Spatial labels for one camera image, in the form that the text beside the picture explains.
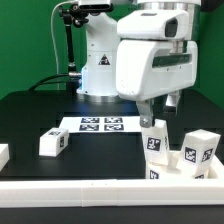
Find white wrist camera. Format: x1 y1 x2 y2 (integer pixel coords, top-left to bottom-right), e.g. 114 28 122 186
117 10 189 40

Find white left fence bar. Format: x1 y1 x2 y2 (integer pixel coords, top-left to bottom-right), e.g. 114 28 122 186
0 144 10 171

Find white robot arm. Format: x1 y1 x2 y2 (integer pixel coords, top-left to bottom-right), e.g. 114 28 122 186
78 0 201 127

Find white cable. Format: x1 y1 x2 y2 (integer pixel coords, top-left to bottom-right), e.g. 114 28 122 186
50 0 80 91

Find white marker sheet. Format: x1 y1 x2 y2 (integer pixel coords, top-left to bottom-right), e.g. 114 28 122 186
59 116 141 133

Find white camera on mount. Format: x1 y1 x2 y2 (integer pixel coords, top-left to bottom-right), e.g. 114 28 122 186
78 0 113 12

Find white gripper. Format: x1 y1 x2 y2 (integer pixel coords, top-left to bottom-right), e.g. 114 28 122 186
116 40 198 128

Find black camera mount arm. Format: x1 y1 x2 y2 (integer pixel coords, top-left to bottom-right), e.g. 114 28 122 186
59 5 88 94

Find white front fence bar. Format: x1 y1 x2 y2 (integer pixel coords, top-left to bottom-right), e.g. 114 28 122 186
0 179 224 208

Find white round stool seat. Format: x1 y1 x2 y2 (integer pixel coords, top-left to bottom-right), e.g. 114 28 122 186
145 151 217 180

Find black cables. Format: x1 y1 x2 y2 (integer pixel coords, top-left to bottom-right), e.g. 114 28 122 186
27 73 82 92

